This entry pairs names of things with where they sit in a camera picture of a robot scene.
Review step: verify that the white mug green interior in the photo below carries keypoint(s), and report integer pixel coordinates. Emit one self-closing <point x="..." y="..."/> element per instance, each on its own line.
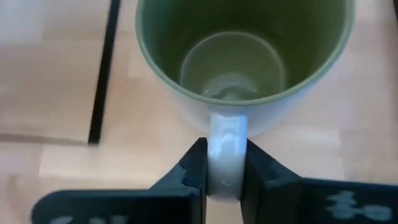
<point x="236" y="62"/>

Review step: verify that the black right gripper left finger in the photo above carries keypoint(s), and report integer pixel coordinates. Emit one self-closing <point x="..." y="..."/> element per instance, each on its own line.
<point x="174" y="202"/>

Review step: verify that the wooden shelf black metal frame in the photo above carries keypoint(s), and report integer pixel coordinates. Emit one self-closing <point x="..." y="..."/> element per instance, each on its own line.
<point x="104" y="71"/>

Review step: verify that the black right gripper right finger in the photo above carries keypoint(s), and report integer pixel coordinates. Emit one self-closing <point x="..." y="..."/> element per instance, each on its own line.
<point x="295" y="202"/>

